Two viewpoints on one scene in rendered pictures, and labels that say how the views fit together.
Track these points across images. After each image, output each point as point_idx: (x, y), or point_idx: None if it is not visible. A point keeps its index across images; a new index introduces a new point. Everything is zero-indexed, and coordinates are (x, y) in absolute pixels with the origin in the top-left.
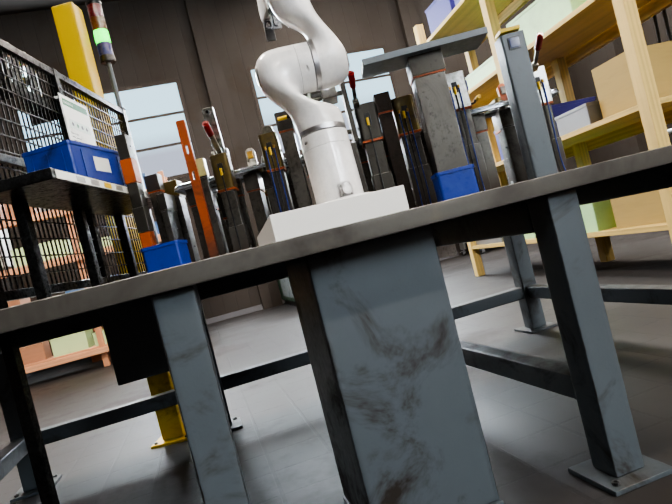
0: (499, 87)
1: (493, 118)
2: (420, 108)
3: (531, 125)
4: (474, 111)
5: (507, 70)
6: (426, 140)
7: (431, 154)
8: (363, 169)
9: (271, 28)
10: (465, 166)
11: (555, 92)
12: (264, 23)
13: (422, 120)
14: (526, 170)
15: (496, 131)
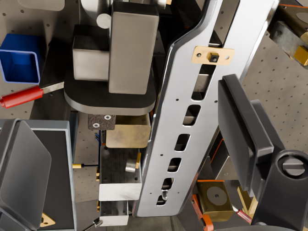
0: (206, 226)
1: (221, 194)
2: (38, 114)
3: None
4: (141, 169)
5: None
6: (59, 89)
7: (52, 77)
8: (182, 26)
9: (252, 188)
10: (2, 74)
11: (145, 217)
12: (259, 209)
13: (49, 105)
14: (74, 119)
15: (218, 181)
